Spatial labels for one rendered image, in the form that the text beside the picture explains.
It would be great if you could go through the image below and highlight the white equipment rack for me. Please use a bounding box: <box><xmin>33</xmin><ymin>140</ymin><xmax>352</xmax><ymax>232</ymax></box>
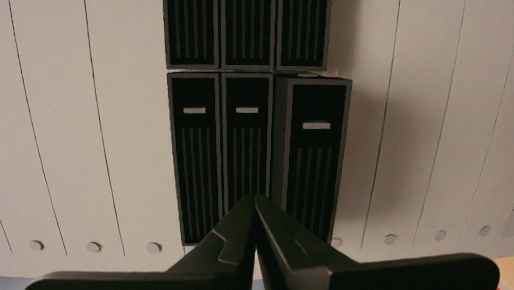
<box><xmin>0</xmin><ymin>0</ymin><xmax>514</xmax><ymax>278</ymax></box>

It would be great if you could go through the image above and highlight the tan flat board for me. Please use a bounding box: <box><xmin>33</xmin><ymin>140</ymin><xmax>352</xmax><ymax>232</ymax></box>
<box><xmin>493</xmin><ymin>257</ymin><xmax>514</xmax><ymax>290</ymax></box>

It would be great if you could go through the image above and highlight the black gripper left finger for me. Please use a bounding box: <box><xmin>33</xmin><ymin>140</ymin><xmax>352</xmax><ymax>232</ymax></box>
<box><xmin>24</xmin><ymin>195</ymin><xmax>256</xmax><ymax>290</ymax></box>

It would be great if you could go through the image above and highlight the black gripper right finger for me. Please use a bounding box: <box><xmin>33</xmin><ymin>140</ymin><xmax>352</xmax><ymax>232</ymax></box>
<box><xmin>254</xmin><ymin>194</ymin><xmax>501</xmax><ymax>290</ymax></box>

